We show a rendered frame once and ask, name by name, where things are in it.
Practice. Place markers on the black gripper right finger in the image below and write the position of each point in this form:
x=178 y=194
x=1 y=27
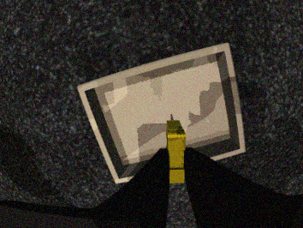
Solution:
x=221 y=198

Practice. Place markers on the beige shallow tray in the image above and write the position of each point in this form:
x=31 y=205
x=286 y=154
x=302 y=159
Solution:
x=128 y=110

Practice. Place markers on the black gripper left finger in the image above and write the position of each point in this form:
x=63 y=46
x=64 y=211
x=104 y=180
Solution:
x=141 y=203

